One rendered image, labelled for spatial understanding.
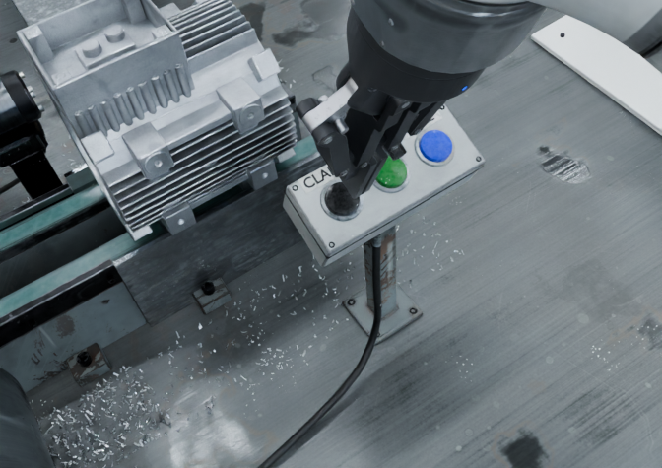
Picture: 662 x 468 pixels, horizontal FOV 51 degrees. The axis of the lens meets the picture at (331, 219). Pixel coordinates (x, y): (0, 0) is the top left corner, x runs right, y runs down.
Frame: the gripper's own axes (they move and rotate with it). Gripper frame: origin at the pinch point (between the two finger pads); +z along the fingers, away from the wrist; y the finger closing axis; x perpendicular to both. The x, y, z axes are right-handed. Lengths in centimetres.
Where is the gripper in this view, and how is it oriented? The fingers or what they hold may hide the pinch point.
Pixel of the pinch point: (359, 163)
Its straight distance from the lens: 52.0
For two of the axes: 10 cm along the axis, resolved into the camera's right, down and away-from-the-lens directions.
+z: -1.4, 3.0, 9.4
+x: 5.3, 8.2, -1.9
